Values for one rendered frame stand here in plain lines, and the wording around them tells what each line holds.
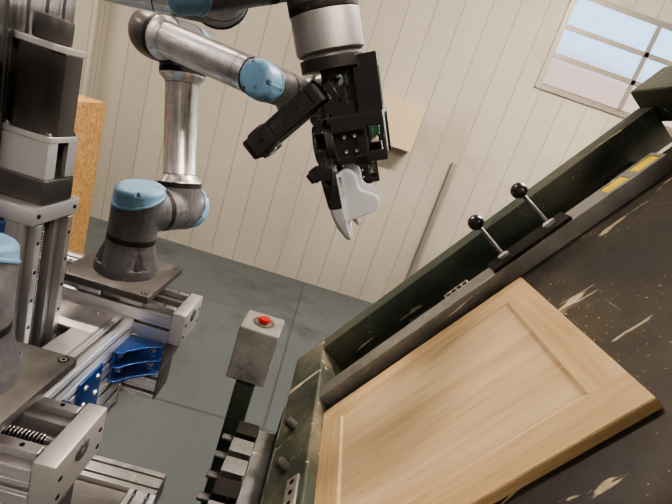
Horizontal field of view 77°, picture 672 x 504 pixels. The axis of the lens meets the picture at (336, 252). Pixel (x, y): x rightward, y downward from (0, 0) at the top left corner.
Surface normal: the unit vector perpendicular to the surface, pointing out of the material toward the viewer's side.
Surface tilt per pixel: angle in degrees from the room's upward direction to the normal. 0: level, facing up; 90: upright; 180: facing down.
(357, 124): 98
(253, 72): 90
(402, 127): 90
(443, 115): 90
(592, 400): 57
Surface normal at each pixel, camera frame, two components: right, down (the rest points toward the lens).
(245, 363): -0.04, 0.28
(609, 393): -0.64, -0.75
